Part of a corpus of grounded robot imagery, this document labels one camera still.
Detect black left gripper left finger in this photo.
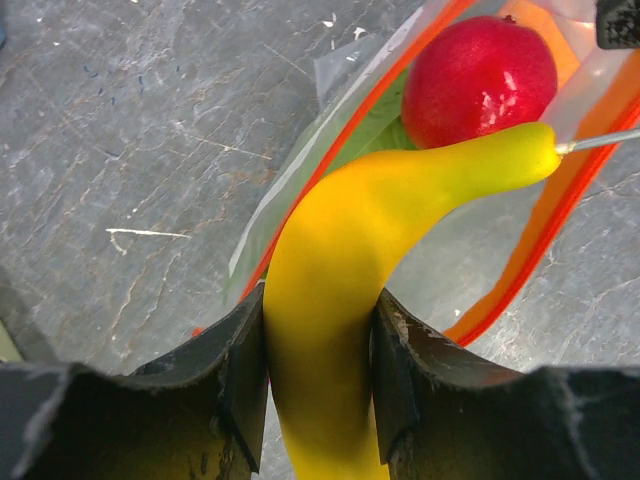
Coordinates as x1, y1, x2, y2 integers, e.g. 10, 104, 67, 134
1, 287, 268, 479

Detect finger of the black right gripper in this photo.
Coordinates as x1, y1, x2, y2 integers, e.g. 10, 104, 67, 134
595, 0, 640, 50

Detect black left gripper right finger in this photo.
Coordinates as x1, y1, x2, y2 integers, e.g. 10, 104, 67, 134
372, 293, 639, 479

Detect red apple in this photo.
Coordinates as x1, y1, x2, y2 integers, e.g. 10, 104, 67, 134
401, 15, 558, 148

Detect clear zip top bag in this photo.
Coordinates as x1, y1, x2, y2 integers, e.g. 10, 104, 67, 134
225, 1, 639, 347

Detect yellow banana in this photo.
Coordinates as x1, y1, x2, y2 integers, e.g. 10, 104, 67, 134
263, 122, 560, 479

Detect green lettuce leaves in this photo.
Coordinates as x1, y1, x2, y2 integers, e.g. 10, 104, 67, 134
224, 71, 412, 305

